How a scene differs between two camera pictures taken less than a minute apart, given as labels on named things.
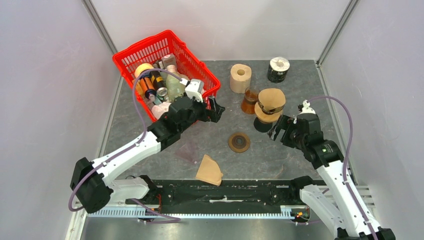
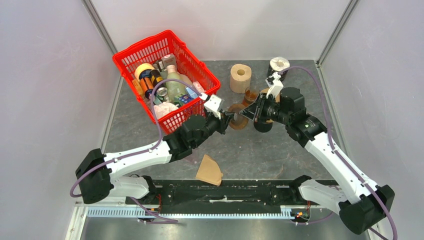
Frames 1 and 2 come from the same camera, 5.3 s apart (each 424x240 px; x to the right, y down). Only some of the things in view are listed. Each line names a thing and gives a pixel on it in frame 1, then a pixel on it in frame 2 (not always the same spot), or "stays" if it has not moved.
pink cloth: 158,110 stays
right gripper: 286,122 -> 256,109
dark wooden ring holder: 239,142 -> 238,122
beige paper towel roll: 240,76 stays
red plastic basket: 128,59 stays
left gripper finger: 216,109 -> 230,115
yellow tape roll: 141,67 stays
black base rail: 230,196 stays
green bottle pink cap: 175,89 stays
